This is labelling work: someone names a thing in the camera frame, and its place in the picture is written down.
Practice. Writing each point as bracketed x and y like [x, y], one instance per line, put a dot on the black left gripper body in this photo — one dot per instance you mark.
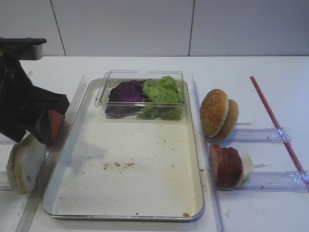
[24, 106]

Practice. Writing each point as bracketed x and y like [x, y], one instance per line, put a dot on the bun half nearer tray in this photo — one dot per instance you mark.
[30, 156]

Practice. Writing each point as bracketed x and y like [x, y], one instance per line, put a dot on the tomato slice nearer tray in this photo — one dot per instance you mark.
[56, 121]

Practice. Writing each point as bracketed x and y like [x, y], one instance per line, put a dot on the green lettuce leaves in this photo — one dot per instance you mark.
[160, 95]

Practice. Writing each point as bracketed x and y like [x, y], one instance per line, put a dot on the bun half outer left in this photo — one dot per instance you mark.
[10, 169]

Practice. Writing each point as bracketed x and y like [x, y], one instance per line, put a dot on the purple cabbage leaf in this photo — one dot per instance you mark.
[130, 91]

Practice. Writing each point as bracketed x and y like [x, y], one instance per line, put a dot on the metal baking tray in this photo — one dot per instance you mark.
[125, 169]

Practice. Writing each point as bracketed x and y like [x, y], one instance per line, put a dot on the clear plastic salad container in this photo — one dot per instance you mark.
[114, 77]

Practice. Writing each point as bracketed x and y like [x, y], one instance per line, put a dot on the sesame bun top right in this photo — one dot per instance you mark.
[213, 111]

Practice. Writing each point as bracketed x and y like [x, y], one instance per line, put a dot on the bun bottom right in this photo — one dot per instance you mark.
[230, 122]

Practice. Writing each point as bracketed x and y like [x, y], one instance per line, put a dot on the clear right tray guide strip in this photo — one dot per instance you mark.
[205, 147]

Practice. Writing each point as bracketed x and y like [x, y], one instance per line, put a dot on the white pusher block patty lane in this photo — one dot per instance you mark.
[247, 168]

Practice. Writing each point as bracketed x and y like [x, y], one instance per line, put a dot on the red outer right strip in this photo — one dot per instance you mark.
[277, 125]

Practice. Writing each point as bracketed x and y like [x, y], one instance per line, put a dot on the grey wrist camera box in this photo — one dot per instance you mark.
[23, 48]

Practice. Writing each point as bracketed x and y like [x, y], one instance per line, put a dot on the clear rail track bun lane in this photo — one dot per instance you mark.
[4, 182]

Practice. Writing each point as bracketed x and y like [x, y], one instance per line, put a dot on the clear rail track right bun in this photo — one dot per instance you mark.
[249, 133]

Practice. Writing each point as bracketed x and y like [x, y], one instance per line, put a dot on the clear rail track patty lane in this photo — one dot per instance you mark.
[288, 181]

